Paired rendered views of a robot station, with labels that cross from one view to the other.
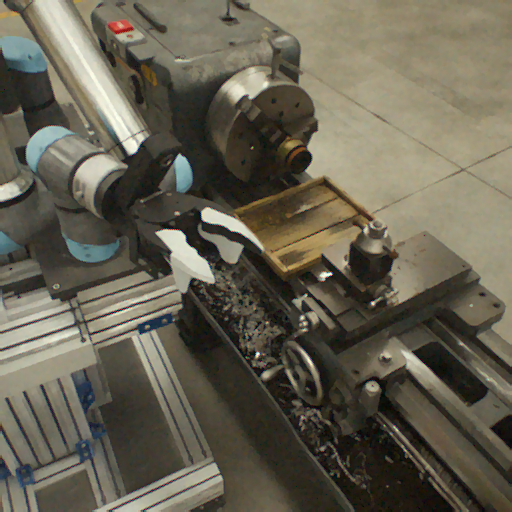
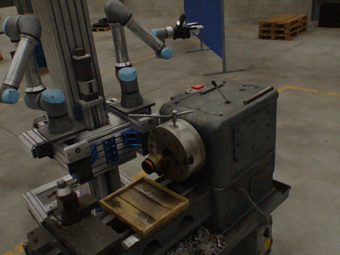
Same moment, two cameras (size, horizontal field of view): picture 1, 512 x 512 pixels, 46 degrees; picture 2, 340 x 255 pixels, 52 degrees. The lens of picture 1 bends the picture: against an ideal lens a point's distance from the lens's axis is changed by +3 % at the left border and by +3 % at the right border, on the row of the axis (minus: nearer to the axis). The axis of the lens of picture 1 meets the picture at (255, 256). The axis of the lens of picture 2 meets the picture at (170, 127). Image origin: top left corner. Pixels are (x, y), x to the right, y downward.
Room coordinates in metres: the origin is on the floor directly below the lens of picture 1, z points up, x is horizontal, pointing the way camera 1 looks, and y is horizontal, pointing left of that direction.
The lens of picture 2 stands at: (1.28, -1.61, 1.97)
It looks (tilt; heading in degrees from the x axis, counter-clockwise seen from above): 25 degrees down; 81
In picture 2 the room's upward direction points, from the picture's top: 6 degrees counter-clockwise
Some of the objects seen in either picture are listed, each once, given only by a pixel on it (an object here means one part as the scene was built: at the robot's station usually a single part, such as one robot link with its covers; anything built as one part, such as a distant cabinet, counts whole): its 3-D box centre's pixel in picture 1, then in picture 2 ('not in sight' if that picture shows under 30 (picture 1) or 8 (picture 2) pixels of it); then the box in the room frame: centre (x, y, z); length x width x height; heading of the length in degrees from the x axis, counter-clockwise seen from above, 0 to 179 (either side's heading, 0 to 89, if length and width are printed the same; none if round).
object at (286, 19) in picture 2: not in sight; (283, 26); (5.96, 7.00, 0.22); 1.25 x 0.86 x 0.44; 37
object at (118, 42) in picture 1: (126, 39); (196, 92); (1.79, 0.39, 1.23); 0.13 x 0.08 x 0.05; 32
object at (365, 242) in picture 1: (374, 237); (62, 188); (0.99, -0.27, 1.13); 0.08 x 0.08 x 0.03
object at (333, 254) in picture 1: (359, 274); (75, 211); (1.02, -0.25, 0.99); 0.20 x 0.10 x 0.05; 32
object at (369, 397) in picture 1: (369, 397); (29, 250); (0.77, -0.26, 0.84); 0.04 x 0.04 x 0.10; 32
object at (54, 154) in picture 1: (72, 166); not in sight; (0.67, 0.25, 1.56); 0.11 x 0.08 x 0.09; 47
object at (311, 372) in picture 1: (319, 377); not in sight; (0.89, -0.16, 0.75); 0.27 x 0.10 x 0.23; 32
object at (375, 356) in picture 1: (398, 309); (73, 245); (0.99, -0.36, 0.90); 0.47 x 0.30 x 0.06; 122
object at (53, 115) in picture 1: (34, 112); (131, 96); (1.39, 0.57, 1.21); 0.15 x 0.15 x 0.10
